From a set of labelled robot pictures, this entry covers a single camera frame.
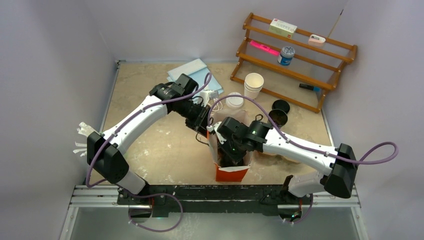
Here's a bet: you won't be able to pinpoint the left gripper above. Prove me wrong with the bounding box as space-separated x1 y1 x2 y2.
174 97 211 139

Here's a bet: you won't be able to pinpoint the orange paper bag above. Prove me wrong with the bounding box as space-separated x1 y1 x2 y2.
205 109 253 183

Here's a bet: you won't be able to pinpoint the black paper cup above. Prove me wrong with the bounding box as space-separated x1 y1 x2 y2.
268 109 288 129

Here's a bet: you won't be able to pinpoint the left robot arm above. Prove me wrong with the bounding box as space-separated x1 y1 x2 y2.
86 73 212 205

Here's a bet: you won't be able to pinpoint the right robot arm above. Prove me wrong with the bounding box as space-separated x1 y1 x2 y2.
207 117 358 204

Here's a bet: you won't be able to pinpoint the white cup lid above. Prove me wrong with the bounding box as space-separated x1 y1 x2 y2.
225 92 244 109

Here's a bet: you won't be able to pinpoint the light blue paper bag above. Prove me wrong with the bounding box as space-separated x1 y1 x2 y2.
166 58 224 106

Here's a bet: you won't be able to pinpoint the black cup lid rear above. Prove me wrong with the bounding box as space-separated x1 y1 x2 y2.
271 99 291 114

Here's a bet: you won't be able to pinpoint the stacked white paper cups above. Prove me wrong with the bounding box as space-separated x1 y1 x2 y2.
243 72 265 100

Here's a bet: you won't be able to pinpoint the black blue marker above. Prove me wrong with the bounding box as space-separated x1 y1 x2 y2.
298 83 321 92

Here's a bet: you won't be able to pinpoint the pink highlighter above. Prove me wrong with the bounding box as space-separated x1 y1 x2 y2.
249 40 280 56

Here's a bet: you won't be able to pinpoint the wooden shelf rack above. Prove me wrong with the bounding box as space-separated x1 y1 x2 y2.
230 12 358 113

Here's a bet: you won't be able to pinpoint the blue white round tin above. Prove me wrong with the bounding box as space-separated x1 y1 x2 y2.
277 46 296 66

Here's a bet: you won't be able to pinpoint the white green box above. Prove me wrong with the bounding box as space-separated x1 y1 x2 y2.
268 18 298 39

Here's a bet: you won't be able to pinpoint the pink white tape dispenser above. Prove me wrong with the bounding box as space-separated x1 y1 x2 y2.
307 34 326 47

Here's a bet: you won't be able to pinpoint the thin wooden stick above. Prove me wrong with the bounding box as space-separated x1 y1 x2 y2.
327 9 344 38

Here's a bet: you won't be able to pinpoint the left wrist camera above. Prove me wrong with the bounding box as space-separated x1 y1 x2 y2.
199 90 219 106

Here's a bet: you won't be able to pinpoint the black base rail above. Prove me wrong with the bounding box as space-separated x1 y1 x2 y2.
117 177 313 221

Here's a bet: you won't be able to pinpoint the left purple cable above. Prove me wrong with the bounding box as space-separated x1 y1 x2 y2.
85 72 213 233

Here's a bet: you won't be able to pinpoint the purple cable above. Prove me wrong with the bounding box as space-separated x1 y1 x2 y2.
206 94 400 226
85 72 213 233

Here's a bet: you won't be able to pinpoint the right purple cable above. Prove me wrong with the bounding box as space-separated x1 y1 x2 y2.
206 94 400 226

